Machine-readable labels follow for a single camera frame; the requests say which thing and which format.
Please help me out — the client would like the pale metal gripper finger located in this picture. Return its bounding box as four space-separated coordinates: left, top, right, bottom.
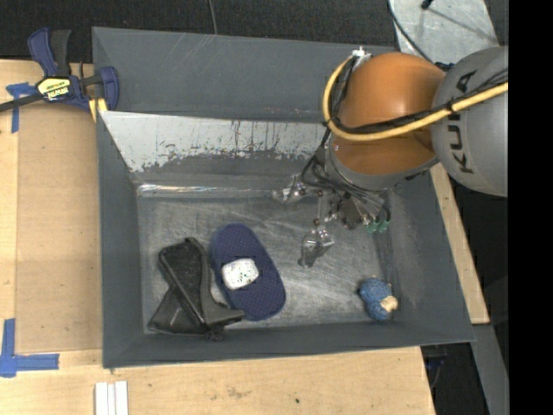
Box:
296 226 336 270
270 174 308 203

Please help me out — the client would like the white speckled block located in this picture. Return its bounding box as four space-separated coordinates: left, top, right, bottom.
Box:
220 257 261 291

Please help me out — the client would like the grey metal bin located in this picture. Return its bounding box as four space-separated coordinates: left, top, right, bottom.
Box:
91 26 477 369

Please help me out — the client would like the dark blue oval slipper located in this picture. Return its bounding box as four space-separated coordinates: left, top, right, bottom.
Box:
208 222 288 322

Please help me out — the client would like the blue toy animal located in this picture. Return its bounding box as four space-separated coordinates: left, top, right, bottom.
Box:
357 276 400 323

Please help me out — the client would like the black plastic stapler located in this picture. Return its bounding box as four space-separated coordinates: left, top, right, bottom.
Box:
146 236 246 342

